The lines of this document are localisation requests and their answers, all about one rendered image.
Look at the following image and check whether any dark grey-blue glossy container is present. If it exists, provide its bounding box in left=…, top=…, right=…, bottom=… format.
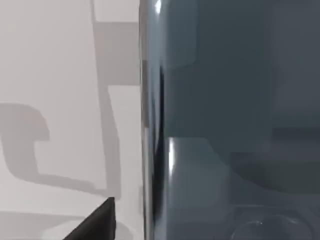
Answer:
left=138, top=0, right=320, bottom=240

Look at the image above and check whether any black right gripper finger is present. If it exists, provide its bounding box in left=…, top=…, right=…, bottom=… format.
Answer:
left=61, top=196, right=118, bottom=240

